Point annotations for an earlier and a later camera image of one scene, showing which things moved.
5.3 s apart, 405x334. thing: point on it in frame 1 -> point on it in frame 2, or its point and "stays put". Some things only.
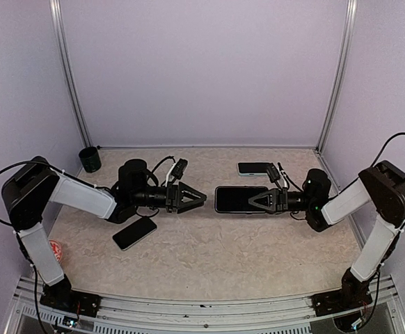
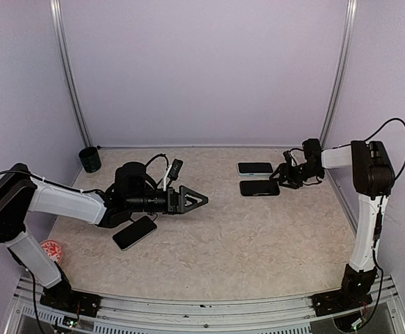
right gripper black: [278, 200] -> [284, 168]
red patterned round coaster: [56, 249] stays put
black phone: [134, 233] stays put
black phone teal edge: [252, 168] stays put
